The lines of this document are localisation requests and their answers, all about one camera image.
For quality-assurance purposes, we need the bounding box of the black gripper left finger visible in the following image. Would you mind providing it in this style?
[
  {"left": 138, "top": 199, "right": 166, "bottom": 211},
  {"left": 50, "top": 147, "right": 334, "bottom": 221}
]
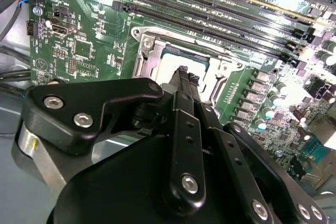
[{"left": 20, "top": 66, "right": 207, "bottom": 209}]

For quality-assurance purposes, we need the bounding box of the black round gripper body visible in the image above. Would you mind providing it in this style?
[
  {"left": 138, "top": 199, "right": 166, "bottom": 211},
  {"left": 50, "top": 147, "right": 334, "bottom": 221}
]
[{"left": 46, "top": 103, "right": 253, "bottom": 224}]

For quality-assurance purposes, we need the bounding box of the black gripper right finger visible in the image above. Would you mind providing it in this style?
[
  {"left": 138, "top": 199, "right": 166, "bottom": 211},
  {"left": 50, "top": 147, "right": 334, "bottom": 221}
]
[{"left": 188, "top": 73, "right": 330, "bottom": 224}]

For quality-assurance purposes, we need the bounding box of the metal socket cover frame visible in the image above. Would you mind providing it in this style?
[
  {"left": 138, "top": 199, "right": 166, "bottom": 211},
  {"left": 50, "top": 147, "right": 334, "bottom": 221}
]
[{"left": 136, "top": 34, "right": 238, "bottom": 105}]

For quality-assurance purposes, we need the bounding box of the silver topped CPU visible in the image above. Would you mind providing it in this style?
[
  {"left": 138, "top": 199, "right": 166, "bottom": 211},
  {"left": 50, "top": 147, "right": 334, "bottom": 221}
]
[{"left": 154, "top": 45, "right": 212, "bottom": 96}]

